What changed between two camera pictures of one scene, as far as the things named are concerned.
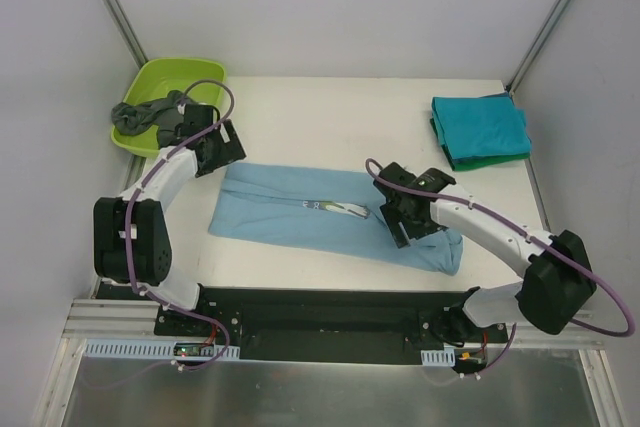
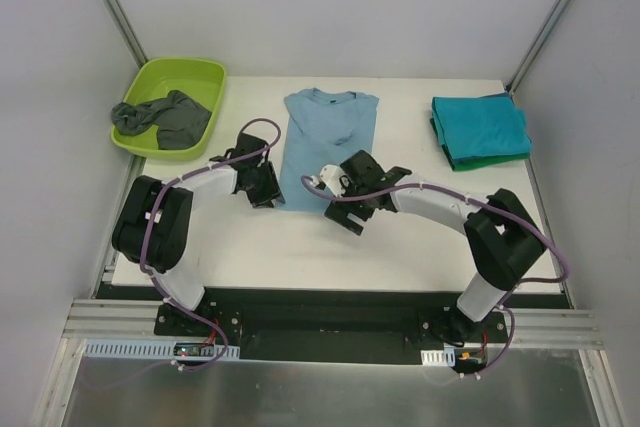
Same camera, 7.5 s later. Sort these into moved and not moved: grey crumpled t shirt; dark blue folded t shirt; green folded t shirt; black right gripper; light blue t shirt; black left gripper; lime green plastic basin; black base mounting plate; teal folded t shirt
Moved: light blue t shirt; black left gripper; black right gripper
Not moved: dark blue folded t shirt; teal folded t shirt; lime green plastic basin; grey crumpled t shirt; black base mounting plate; green folded t shirt
